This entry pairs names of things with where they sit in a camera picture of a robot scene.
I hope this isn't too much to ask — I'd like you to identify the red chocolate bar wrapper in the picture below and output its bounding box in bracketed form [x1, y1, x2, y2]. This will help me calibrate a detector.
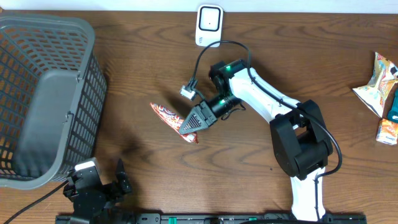
[150, 103, 198, 144]

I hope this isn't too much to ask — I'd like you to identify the yellow snack chips bag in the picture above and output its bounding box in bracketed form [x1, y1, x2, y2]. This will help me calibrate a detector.
[353, 52, 397, 118]

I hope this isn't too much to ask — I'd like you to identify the small orange snack packet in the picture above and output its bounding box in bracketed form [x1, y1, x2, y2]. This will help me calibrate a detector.
[376, 119, 397, 145]

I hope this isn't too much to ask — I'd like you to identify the teal mouthwash bottle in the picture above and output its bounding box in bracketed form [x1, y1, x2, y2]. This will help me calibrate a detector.
[387, 90, 398, 123]

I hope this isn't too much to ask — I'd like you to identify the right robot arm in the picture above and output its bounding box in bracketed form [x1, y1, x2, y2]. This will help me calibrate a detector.
[178, 60, 342, 222]

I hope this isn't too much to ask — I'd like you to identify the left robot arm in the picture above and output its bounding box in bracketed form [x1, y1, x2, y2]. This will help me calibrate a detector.
[63, 157, 136, 223]

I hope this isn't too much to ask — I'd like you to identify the grey plastic mesh basket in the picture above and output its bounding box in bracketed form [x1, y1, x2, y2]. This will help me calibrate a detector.
[1, 12, 107, 190]

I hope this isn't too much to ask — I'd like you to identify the black left camera cable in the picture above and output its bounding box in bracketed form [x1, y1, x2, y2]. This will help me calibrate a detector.
[2, 180, 70, 224]

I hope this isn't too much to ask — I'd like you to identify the black camera cable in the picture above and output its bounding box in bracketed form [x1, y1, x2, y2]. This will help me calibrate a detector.
[2, 180, 70, 224]
[188, 40, 343, 222]

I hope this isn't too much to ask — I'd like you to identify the black right camera cable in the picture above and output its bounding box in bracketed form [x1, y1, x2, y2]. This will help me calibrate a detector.
[188, 40, 343, 222]

